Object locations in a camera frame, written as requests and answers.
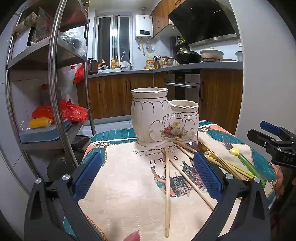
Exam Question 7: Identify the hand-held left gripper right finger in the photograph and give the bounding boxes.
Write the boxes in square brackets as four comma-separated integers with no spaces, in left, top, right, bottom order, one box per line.
[190,152,272,241]

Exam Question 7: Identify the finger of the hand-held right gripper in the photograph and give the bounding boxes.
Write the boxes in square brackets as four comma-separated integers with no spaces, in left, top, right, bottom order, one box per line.
[247,129,281,153]
[260,120,283,136]

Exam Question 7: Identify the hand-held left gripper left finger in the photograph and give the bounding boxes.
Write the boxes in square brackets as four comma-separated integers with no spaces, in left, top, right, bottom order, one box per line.
[24,152,109,241]

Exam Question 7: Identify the wooden chopstick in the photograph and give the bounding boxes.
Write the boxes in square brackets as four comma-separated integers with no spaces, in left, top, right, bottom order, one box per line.
[168,158,215,211]
[175,141,199,154]
[162,148,171,238]
[177,146,195,160]

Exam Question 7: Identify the yellow green plastic utensil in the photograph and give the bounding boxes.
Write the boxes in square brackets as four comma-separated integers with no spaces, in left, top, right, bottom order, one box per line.
[229,147,266,188]

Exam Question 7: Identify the golden spoon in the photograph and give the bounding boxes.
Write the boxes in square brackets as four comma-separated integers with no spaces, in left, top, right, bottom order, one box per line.
[198,138,234,169]

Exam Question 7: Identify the floral ceramic utensil holder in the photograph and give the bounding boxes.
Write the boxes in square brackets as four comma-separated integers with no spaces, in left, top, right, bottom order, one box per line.
[131,87,200,147]

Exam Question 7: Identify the person's right hand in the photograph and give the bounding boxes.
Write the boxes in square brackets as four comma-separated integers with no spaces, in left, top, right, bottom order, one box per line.
[269,166,296,223]

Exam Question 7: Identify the person's left hand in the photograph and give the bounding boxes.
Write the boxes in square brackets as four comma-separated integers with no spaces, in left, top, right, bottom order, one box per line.
[122,231,140,241]

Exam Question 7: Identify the black round stool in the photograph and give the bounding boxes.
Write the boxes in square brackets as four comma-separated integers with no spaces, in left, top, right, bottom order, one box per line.
[47,159,75,181]

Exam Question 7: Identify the printed tablecloth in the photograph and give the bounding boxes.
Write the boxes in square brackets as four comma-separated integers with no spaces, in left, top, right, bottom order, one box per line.
[62,120,278,241]

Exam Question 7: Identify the blue grey tray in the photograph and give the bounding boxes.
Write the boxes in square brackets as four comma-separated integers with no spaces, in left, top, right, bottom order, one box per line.
[20,119,77,143]

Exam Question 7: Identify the large red plastic bag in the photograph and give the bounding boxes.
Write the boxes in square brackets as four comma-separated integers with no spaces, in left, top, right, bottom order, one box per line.
[32,99,89,123]

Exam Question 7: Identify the yellow packet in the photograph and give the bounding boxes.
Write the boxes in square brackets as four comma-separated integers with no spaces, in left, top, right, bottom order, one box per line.
[29,118,53,129]

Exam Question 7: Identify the wooden lower cabinets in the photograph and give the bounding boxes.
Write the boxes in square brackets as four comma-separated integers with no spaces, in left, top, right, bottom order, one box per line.
[76,69,244,137]

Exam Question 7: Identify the wooden cabinets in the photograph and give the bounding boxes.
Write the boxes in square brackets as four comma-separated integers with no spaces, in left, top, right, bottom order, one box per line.
[150,0,186,39]
[76,69,244,137]

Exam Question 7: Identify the red lid bottle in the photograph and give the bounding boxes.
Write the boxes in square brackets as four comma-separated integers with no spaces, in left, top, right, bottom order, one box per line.
[41,83,63,105]

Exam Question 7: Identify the white pot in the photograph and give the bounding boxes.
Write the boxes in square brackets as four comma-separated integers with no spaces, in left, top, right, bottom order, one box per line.
[200,48,224,62]

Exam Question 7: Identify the built-in oven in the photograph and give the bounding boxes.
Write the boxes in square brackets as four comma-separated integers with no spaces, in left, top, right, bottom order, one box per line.
[165,74,201,106]

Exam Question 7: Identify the white plastic bag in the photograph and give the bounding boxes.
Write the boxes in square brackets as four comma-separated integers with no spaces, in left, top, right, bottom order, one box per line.
[60,64,77,94]

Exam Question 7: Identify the small red plastic bag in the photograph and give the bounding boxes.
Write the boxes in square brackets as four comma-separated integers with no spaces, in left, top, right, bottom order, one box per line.
[73,63,84,84]

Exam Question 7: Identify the black wok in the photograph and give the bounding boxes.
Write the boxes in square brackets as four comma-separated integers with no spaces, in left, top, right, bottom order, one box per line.
[173,49,202,65]

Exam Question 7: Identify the grey kitchen countertop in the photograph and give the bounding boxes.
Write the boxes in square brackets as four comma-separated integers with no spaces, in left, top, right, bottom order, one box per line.
[87,61,244,78]

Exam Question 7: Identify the steel faucet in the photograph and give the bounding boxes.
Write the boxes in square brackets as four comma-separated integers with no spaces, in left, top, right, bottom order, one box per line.
[120,55,134,70]

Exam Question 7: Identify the black range hood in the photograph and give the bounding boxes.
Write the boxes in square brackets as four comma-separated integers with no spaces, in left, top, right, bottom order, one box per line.
[168,0,240,46]

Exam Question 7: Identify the metal shelf rack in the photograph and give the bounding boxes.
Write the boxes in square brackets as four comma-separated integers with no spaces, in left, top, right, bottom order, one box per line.
[5,0,96,168]

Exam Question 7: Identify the clear plastic bag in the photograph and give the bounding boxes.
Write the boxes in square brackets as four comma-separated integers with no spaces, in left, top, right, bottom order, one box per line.
[59,31,88,57]

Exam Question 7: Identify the window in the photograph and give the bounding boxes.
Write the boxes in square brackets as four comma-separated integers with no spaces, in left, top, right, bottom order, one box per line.
[96,15,134,68]

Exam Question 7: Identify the wooden upper cabinets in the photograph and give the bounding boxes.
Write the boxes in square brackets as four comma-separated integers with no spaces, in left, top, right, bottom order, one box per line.
[150,0,186,39]

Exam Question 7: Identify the white water heater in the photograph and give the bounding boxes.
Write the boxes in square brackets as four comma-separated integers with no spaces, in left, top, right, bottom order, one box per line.
[135,14,154,39]

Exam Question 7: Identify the bag of dried goods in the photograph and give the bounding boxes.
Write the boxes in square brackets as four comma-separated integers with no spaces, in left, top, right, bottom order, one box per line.
[13,7,55,44]

